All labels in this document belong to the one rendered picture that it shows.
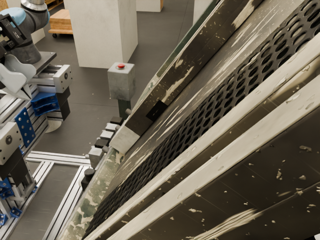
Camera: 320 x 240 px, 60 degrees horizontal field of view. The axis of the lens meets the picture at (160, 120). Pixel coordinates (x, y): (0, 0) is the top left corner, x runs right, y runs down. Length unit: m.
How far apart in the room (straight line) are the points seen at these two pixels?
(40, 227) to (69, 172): 0.42
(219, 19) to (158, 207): 0.59
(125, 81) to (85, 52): 2.24
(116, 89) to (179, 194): 1.43
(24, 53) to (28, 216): 0.94
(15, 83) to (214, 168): 0.49
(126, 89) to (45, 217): 0.87
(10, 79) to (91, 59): 3.18
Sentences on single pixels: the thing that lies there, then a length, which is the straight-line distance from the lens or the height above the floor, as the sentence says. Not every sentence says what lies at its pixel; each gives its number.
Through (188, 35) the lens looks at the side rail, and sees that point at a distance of 1.41.
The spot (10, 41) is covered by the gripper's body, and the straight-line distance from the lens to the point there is 0.59.
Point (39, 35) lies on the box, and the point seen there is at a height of 0.06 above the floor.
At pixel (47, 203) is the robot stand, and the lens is 1.88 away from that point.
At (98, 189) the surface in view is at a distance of 0.95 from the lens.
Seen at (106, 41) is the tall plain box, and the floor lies 0.36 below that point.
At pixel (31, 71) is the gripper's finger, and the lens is 0.62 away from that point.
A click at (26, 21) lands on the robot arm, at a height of 1.22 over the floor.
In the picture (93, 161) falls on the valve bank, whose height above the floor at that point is 0.72.
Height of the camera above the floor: 1.61
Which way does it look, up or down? 37 degrees down
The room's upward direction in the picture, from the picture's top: straight up
